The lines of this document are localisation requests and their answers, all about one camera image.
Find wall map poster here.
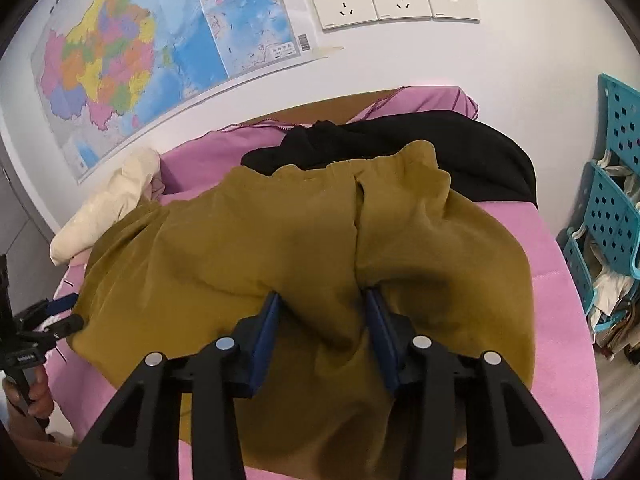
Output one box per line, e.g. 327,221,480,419
30,0,313,186

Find cream cloth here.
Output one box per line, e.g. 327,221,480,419
49,147,163,268

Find black garment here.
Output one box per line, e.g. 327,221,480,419
240,117,538,208

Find teal perforated shelf rack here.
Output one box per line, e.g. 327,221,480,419
562,72,640,333

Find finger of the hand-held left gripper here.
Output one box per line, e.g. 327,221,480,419
14,297,77,332
20,315,85,350

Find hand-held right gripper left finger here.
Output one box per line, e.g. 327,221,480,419
65,290,281,480

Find person's left hand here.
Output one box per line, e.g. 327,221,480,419
2,367,53,418

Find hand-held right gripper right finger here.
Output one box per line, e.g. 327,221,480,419
364,287,583,480

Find pink blanket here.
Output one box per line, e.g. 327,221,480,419
45,86,601,480

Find white paper bag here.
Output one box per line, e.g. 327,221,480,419
585,240,640,358

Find mustard brown pants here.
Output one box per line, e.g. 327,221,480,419
65,140,538,471

